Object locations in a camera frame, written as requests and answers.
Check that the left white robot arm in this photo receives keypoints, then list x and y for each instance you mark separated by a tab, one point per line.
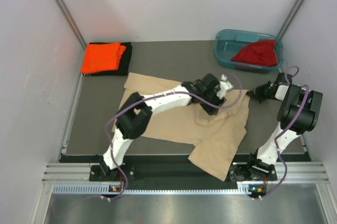
133	117

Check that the beige t shirt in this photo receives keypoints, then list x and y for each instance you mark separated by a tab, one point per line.
216	138

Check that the grey slotted cable duct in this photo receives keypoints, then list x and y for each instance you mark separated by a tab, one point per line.
113	189

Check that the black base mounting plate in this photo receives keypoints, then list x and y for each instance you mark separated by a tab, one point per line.
237	173

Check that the black folded t shirt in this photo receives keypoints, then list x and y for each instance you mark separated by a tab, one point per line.
124	63

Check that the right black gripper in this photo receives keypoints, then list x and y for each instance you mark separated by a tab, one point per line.
256	93

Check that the teal plastic basket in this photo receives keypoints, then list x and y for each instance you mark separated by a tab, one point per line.
229	42

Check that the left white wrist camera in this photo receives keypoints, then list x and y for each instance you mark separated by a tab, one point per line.
225	86

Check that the orange folded t shirt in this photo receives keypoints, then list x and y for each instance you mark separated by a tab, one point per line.
102	57

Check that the aluminium frame rail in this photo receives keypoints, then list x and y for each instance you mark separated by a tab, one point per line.
298	172

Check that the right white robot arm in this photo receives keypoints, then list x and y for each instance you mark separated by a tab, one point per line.
298	113

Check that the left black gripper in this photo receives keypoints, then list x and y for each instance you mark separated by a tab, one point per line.
217	101

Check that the red t shirt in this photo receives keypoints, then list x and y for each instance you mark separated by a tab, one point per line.
259	53

